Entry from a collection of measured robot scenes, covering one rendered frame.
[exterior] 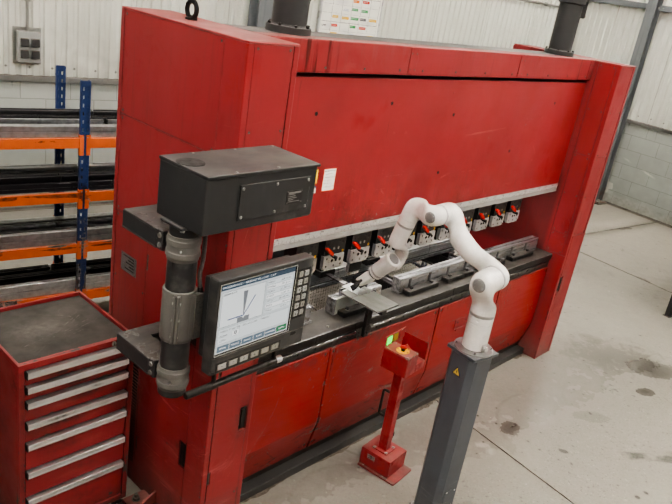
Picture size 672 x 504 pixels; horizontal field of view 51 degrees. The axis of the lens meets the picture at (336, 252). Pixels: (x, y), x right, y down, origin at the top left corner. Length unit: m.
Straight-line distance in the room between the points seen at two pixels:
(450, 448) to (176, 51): 2.26
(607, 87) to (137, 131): 3.33
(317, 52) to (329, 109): 0.29
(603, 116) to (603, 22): 6.46
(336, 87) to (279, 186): 0.98
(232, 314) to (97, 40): 5.17
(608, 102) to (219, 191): 3.61
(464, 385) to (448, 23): 6.97
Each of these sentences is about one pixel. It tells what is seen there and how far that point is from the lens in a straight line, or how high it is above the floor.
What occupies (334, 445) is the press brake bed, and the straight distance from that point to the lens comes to 4.21.
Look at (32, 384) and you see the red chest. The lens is 3.03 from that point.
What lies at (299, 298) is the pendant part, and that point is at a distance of 2.58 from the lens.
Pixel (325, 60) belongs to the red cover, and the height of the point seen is 2.21.
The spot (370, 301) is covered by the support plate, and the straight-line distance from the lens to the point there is 3.71.
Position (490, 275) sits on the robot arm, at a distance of 3.24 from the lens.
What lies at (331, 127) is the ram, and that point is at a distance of 3.25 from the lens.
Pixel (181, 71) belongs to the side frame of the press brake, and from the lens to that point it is 2.88.
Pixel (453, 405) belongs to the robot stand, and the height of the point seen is 0.71.
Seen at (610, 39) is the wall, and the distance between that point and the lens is 11.61.
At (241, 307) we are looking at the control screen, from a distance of 2.39.
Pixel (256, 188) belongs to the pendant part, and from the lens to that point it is 2.26.
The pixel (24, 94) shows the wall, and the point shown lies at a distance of 7.15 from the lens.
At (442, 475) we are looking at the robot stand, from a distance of 3.77.
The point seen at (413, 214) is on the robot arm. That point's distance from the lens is 3.44.
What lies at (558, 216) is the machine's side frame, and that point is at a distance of 5.49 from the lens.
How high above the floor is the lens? 2.55
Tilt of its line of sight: 21 degrees down
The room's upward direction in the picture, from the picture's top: 10 degrees clockwise
